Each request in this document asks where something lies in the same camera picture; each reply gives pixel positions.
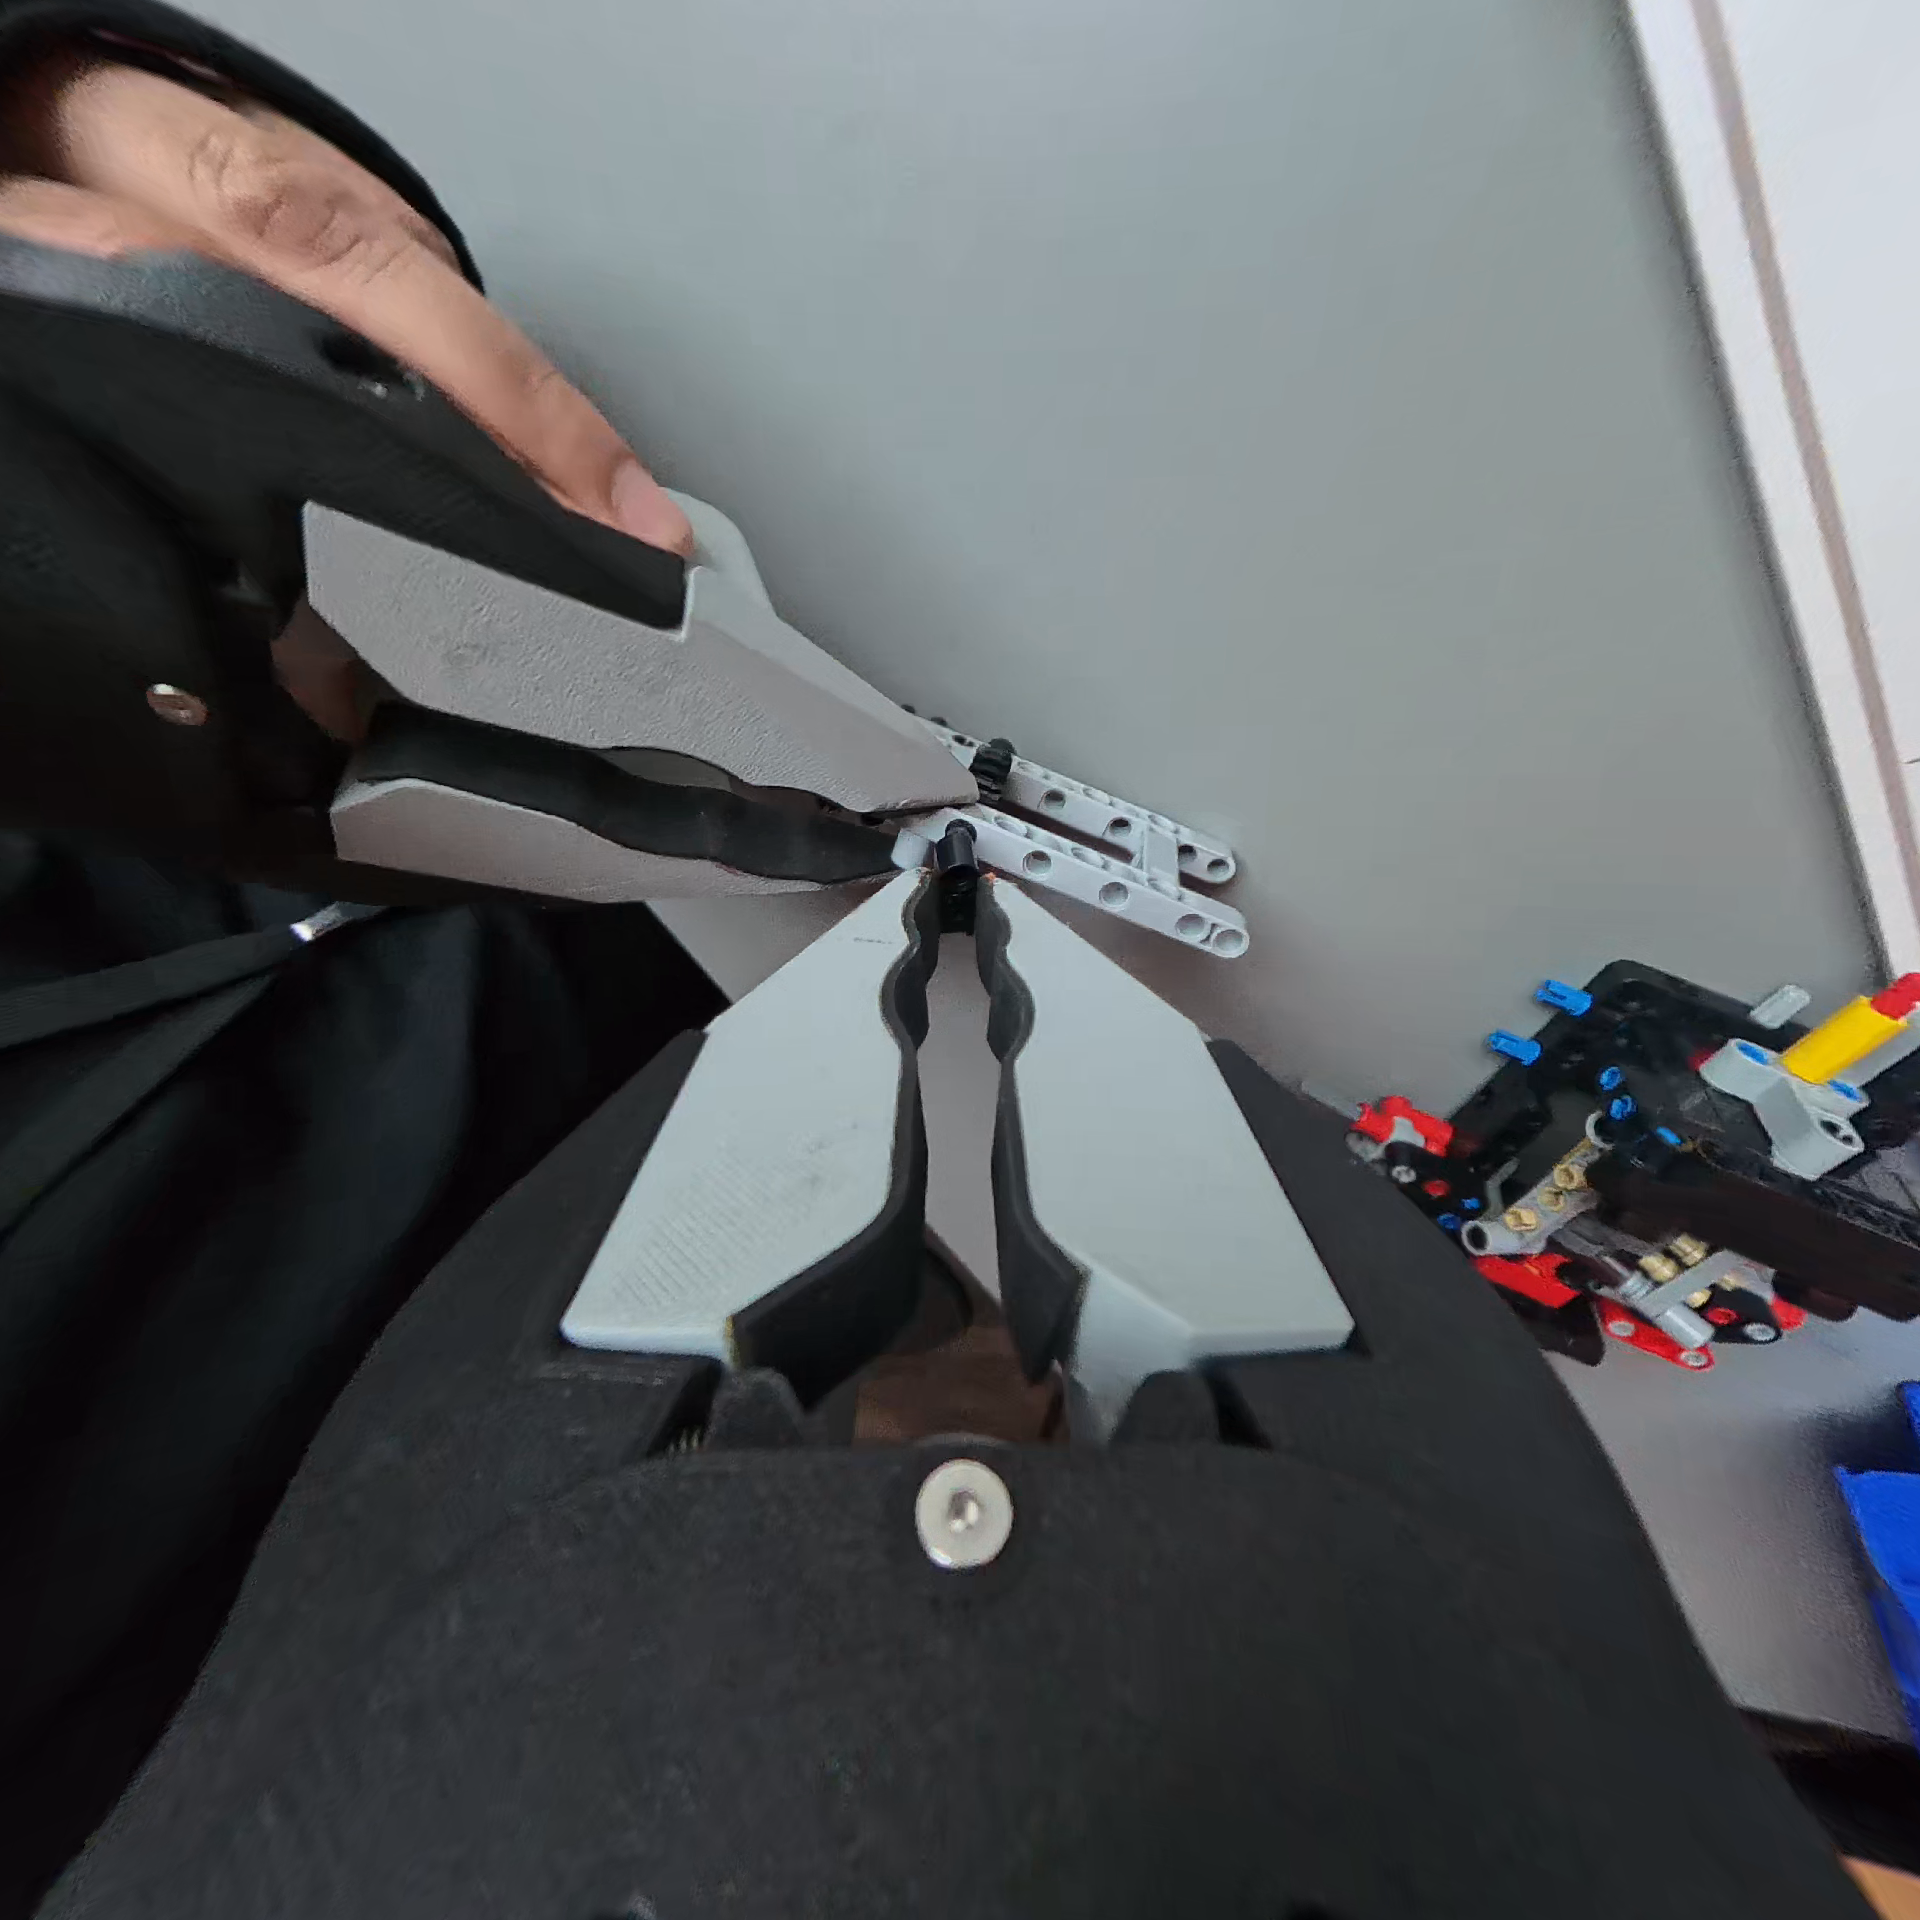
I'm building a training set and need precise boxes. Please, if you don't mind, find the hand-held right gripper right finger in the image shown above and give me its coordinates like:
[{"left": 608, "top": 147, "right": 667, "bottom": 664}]
[{"left": 972, "top": 878, "right": 1357, "bottom": 1441}]

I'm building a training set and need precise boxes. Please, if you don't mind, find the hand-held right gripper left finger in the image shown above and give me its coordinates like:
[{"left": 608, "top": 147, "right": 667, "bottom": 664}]
[{"left": 559, "top": 871, "right": 942, "bottom": 1408}]

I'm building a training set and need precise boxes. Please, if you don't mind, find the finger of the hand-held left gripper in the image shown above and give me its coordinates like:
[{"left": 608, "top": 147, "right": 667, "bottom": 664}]
[
  {"left": 299, "top": 486, "right": 985, "bottom": 825},
  {"left": 327, "top": 703, "right": 903, "bottom": 904}
]

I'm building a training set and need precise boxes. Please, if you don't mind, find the grey lego frame assembly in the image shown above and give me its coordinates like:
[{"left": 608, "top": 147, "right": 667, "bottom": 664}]
[{"left": 892, "top": 718, "right": 1249, "bottom": 962}]

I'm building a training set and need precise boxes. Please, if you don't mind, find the partly built lego model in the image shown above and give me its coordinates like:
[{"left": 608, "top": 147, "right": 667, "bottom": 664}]
[{"left": 1345, "top": 960, "right": 1920, "bottom": 1374}]

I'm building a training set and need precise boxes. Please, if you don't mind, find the lego instruction booklet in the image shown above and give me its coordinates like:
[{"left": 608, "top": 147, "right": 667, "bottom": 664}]
[{"left": 1627, "top": 0, "right": 1920, "bottom": 975}]

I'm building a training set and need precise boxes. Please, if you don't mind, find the person's left hand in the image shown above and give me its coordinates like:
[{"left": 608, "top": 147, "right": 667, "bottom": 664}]
[{"left": 0, "top": 46, "right": 696, "bottom": 553}]

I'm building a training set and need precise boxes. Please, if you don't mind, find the person's dark clothing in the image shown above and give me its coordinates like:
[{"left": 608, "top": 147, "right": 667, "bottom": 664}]
[{"left": 0, "top": 838, "right": 735, "bottom": 1920}]

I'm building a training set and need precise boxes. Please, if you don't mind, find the black lanyard badge reel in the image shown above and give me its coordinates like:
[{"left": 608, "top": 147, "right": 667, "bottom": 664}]
[{"left": 0, "top": 895, "right": 379, "bottom": 1056}]

